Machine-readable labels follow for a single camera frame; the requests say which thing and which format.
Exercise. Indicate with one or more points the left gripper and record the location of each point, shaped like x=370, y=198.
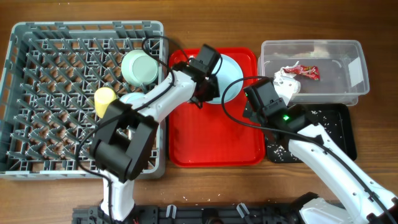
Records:
x=214, y=92

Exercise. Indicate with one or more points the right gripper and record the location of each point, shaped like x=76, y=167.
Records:
x=248, y=111

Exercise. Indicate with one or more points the light blue plate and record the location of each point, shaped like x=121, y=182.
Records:
x=227, y=70

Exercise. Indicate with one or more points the white napkin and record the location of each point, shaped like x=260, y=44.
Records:
x=285, y=84

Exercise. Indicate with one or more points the rice and nut leftovers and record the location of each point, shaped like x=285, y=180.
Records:
x=280, y=149

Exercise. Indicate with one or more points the red candy wrapper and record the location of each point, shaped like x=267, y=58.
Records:
x=311, y=72

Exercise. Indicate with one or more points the mint green bowl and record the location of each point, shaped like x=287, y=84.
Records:
x=138, y=68

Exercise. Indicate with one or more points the small teal saucer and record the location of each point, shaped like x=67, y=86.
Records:
x=130, y=97

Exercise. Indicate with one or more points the yellow plastic cup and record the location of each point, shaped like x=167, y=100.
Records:
x=102, y=98

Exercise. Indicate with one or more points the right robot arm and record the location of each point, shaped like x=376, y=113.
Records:
x=363, y=199

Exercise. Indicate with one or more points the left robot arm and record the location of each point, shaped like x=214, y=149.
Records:
x=123, y=142

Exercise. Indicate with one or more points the grey dishwasher rack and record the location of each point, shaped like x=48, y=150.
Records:
x=50, y=75

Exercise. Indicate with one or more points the red plastic tray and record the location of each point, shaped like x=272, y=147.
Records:
x=206, y=137

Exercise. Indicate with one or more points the black plastic tray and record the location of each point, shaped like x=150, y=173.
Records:
x=335, y=130

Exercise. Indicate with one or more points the clear plastic bin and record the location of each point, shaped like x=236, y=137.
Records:
x=341, y=63

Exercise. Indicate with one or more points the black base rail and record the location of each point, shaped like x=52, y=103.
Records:
x=267, y=214

